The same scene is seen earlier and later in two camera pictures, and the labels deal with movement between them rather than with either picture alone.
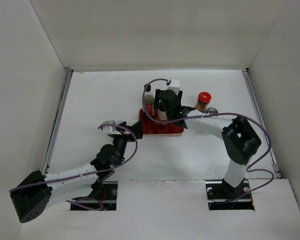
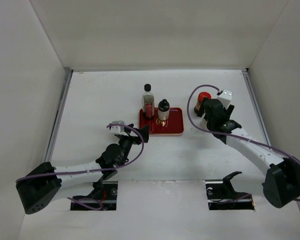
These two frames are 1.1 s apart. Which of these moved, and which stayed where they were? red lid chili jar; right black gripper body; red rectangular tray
Moved: right black gripper body
Stayed: red rectangular tray; red lid chili jar
